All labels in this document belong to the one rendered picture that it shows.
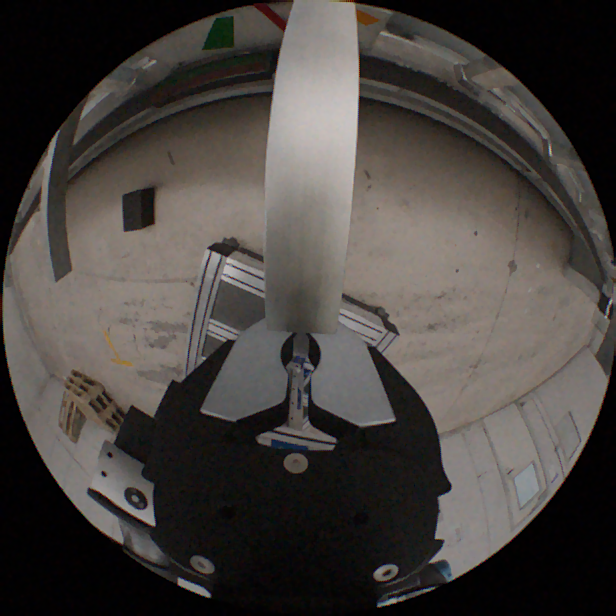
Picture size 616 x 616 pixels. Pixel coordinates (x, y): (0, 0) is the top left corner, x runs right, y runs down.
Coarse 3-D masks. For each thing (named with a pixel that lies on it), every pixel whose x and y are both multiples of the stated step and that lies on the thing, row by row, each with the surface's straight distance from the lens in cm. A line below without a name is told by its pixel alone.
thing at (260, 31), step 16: (224, 16) 28; (240, 16) 28; (256, 16) 28; (288, 16) 28; (384, 16) 27; (176, 32) 30; (192, 32) 30; (208, 32) 31; (240, 32) 31; (256, 32) 31; (272, 32) 31; (368, 32) 30; (144, 48) 32; (160, 48) 33; (176, 48) 33; (192, 48) 33; (240, 48) 34; (368, 48) 33; (176, 64) 37
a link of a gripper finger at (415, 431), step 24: (384, 360) 9; (384, 384) 8; (408, 384) 9; (408, 408) 8; (360, 432) 7; (384, 432) 7; (408, 432) 7; (432, 432) 8; (408, 456) 7; (432, 456) 7; (432, 480) 7
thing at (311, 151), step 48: (336, 0) 15; (288, 48) 10; (336, 48) 10; (288, 96) 8; (336, 96) 8; (288, 144) 8; (336, 144) 8; (288, 192) 8; (336, 192) 8; (288, 240) 8; (336, 240) 8; (288, 288) 8; (336, 288) 8
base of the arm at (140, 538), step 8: (120, 520) 50; (120, 528) 52; (128, 528) 48; (128, 536) 49; (136, 536) 47; (144, 536) 46; (128, 544) 51; (136, 544) 49; (144, 544) 47; (152, 544) 46; (136, 552) 50; (144, 552) 49; (152, 552) 48; (160, 552) 48; (144, 560) 50; (152, 560) 50; (160, 560) 49; (168, 560) 50; (160, 568) 50; (168, 568) 51
